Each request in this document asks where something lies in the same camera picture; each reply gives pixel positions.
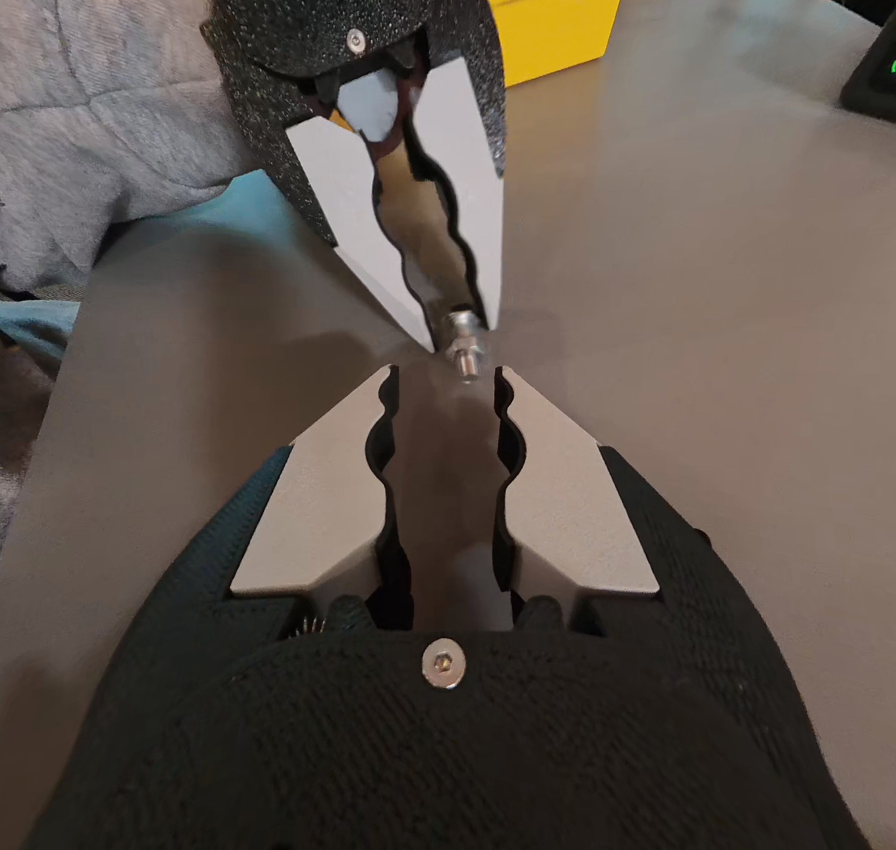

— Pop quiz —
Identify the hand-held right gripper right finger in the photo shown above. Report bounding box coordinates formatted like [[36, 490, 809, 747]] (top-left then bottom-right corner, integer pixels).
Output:
[[492, 364, 662, 606]]

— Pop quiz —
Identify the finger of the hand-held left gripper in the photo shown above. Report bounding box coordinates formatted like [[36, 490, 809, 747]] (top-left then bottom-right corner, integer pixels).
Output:
[[406, 58, 506, 333], [284, 115, 442, 355]]

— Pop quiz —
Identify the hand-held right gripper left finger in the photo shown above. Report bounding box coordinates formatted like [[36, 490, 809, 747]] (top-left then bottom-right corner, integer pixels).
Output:
[[230, 364, 415, 633]]

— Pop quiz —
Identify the steel bolt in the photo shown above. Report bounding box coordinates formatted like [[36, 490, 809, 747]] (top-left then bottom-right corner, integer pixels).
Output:
[[442, 307, 491, 383]]

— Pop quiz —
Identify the teal cloth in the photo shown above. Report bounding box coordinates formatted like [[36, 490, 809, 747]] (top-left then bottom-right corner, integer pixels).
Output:
[[0, 167, 302, 375]]

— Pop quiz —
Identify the yellow plastic bin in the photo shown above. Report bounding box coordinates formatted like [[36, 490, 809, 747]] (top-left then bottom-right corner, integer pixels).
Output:
[[468, 0, 634, 88]]

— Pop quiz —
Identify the person in grey sweatshirt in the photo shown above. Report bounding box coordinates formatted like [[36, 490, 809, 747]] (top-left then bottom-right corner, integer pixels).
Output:
[[0, 0, 260, 298]]

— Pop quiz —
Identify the black power station with display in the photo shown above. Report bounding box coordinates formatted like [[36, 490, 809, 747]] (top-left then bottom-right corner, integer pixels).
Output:
[[839, 24, 896, 123]]

